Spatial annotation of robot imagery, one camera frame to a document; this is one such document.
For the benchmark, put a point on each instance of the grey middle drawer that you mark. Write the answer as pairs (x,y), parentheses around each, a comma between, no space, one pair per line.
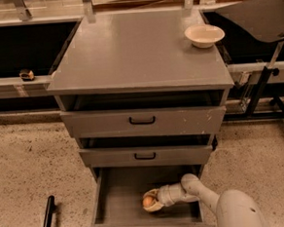
(166,156)

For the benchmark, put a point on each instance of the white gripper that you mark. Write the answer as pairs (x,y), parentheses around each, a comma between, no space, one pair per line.
(165,196)

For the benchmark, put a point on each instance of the grey top drawer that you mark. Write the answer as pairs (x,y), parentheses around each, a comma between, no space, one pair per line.
(172,121)

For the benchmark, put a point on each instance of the black metal pole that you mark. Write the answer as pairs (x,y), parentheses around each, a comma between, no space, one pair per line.
(50,210)

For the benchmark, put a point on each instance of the grey open bottom drawer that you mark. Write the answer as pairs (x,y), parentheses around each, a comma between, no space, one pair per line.
(119,195)

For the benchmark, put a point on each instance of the orange fruit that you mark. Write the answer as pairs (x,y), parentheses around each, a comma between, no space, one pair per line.
(147,201)

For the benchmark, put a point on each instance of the grey drawer cabinet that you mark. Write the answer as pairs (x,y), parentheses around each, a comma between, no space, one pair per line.
(140,61)

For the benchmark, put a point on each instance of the black stand with board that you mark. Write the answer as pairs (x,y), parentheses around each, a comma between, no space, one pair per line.
(264,21)

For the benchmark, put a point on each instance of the small brown block object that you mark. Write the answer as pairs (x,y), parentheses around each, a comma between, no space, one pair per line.
(26,75)

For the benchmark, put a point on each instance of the white ceramic bowl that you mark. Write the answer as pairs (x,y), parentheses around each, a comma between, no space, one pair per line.
(203,35)

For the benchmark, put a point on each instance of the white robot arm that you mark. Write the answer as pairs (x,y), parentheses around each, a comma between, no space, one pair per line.
(232,208)

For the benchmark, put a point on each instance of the black middle drawer handle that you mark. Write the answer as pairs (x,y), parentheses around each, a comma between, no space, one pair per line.
(143,157)

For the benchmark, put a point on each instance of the black top drawer handle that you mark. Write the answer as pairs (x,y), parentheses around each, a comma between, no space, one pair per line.
(142,122)

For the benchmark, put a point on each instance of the black drawer handle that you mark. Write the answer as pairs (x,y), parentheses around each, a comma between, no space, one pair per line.
(142,122)
(143,157)

